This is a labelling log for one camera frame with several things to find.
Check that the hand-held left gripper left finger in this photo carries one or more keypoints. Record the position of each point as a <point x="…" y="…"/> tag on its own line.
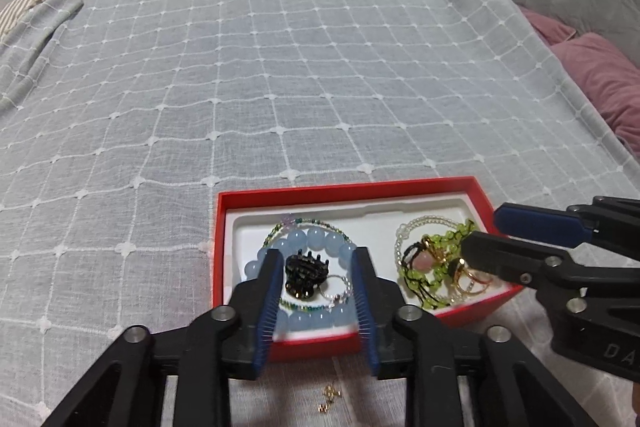
<point x="265" y="312"/>

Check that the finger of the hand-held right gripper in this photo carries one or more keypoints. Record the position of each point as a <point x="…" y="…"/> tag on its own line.
<point x="500" y="254"/>
<point x="535" y="222"/>

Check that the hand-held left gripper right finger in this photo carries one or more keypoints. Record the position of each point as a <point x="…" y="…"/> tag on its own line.
<point x="362" y="312"/>

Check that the black hair claw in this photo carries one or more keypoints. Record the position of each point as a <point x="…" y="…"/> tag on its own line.
<point x="302" y="274"/>

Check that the red jewelry box white insert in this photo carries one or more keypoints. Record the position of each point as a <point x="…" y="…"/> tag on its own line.
<point x="345" y="216"/>

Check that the small gold earring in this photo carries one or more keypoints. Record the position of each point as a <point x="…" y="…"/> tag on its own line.
<point x="331" y="391"/>
<point x="324" y="407"/>

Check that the pink pillow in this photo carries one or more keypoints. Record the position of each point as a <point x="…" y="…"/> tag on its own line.
<point x="545" y="24"/>
<point x="605" y="77"/>

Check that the grey checked blanket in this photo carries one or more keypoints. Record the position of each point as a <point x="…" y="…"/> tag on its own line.
<point x="250" y="82"/>

